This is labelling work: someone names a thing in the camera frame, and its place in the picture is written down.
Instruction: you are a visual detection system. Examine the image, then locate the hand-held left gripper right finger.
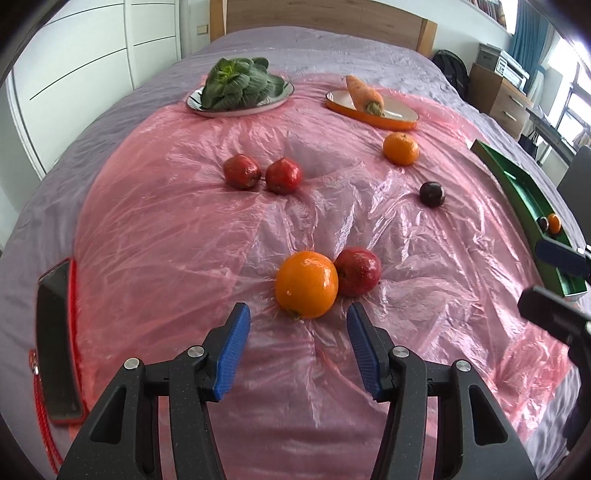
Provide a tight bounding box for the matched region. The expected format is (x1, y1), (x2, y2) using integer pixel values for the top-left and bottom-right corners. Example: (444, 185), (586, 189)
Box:
(346, 302), (539, 480)

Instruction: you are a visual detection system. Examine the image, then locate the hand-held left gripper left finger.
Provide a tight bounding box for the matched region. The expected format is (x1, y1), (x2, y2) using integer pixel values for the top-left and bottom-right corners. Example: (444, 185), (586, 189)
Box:
(59, 302), (252, 480)

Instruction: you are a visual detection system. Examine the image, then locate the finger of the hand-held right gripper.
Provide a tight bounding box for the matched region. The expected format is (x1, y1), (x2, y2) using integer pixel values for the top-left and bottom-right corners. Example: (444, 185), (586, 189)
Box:
(536, 239), (591, 280)
(517, 285), (591, 344)

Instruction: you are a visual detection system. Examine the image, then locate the green rectangular tray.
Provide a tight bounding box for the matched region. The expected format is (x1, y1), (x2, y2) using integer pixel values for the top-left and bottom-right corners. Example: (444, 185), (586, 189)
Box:
(471, 140), (588, 298)

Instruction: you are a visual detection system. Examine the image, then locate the red apple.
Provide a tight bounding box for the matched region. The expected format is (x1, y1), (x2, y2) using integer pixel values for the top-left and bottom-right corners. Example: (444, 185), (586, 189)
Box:
(223, 154), (262, 190)
(265, 157), (304, 195)
(333, 247), (382, 297)

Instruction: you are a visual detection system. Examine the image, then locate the grey chair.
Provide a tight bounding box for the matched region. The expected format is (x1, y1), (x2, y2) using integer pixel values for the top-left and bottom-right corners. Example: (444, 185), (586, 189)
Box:
(556, 145), (591, 222)

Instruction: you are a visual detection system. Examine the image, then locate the dark bag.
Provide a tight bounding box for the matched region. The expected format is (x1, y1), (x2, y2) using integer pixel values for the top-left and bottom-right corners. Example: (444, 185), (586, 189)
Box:
(519, 131), (546, 162)

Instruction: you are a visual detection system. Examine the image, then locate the pink plastic sheet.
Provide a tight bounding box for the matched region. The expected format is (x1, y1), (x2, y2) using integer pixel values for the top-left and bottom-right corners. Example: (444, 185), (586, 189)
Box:
(69, 69), (583, 480)

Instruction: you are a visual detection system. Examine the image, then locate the dark desk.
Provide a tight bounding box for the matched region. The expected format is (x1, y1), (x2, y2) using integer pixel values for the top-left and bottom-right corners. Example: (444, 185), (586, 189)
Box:
(526, 108), (583, 162)

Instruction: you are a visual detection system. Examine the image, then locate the window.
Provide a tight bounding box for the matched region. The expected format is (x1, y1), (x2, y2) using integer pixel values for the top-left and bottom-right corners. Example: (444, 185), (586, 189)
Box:
(540, 34), (591, 148)

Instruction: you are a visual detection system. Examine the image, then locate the wooden dresser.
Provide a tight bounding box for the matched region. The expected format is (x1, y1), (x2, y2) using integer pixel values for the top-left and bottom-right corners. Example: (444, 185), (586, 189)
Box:
(468, 63), (539, 139)

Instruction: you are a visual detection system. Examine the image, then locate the smartphone in red case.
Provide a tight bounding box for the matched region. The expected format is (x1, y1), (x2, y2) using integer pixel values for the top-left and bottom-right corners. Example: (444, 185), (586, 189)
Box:
(34, 258), (88, 425)

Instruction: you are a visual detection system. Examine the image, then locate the grey printer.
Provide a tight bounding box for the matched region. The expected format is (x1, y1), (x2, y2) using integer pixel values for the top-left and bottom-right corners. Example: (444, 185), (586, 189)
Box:
(475, 43), (531, 90)

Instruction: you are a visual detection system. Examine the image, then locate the black backpack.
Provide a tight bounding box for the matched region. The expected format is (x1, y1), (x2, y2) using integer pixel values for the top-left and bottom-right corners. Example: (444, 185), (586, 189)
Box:
(431, 49), (471, 100)

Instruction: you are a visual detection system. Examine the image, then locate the orange enamel plate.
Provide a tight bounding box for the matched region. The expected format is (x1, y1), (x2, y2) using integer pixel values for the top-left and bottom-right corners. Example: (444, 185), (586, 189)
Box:
(325, 90), (420, 131)

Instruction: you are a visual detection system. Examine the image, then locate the long blue curtain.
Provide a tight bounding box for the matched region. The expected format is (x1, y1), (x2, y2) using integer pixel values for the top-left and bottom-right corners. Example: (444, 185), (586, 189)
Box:
(510, 0), (557, 102)

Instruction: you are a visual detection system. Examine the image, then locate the white plate with green rim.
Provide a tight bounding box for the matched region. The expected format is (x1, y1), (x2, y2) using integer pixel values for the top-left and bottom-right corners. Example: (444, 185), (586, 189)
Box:
(186, 80), (295, 117)

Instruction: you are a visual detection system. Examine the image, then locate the carrot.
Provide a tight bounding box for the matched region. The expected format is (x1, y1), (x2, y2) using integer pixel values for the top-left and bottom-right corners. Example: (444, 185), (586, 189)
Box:
(346, 75), (385, 117)

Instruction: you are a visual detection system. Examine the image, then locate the row of books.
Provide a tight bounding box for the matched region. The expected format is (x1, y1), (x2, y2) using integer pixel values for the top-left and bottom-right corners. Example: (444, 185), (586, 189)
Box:
(466, 0), (509, 24)

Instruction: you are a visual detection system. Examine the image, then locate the bok choy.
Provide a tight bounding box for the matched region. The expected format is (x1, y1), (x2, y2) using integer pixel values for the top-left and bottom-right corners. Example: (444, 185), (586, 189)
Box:
(199, 57), (284, 112)

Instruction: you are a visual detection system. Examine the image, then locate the white wardrobe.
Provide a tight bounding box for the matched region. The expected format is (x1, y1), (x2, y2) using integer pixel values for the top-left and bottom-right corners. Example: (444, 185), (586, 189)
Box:
(9, 0), (183, 176)

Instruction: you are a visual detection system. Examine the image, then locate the wooden headboard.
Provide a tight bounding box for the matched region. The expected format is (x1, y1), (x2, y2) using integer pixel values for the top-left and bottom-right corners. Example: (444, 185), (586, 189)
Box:
(210, 0), (437, 58)

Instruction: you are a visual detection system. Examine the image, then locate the red phone lanyard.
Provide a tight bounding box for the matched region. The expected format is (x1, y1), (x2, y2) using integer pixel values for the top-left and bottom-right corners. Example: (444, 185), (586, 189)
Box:
(28, 348), (63, 476)

